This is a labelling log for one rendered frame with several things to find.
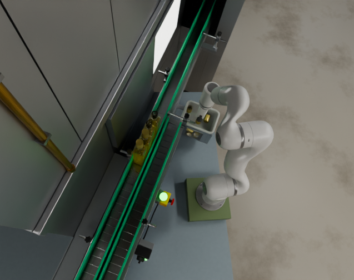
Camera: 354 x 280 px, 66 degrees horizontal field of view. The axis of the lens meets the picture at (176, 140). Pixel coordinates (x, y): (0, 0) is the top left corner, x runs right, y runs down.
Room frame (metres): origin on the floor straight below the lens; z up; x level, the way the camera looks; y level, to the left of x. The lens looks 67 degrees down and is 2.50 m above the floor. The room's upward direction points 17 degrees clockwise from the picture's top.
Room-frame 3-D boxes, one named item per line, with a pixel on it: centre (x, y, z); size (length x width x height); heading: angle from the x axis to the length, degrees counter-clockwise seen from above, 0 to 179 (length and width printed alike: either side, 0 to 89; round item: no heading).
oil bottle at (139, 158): (0.42, 0.16, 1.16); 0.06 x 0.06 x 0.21; 86
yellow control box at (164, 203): (0.28, -0.03, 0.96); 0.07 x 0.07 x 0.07; 86
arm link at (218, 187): (0.38, -0.28, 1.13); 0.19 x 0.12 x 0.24; 117
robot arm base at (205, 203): (0.40, -0.31, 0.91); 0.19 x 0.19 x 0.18
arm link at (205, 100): (0.81, -0.10, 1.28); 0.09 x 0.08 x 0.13; 116
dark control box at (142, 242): (0.00, -0.01, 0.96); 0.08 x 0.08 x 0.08; 86
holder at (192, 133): (0.82, -0.07, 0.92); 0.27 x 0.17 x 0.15; 86
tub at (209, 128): (0.82, -0.10, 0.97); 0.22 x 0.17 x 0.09; 86
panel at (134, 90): (0.87, 0.26, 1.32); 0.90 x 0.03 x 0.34; 176
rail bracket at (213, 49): (1.35, -0.04, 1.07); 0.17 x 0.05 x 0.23; 86
